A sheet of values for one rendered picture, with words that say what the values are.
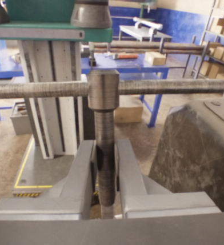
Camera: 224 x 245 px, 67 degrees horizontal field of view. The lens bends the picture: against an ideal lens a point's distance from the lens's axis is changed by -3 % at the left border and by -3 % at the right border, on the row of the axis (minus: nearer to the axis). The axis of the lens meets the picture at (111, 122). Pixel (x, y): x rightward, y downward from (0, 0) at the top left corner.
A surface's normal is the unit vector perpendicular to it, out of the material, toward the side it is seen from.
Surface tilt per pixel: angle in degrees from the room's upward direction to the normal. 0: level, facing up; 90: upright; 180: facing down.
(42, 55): 90
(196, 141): 90
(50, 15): 90
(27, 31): 90
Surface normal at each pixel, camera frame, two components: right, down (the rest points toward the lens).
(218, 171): -0.97, 0.09
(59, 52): 0.09, 0.59
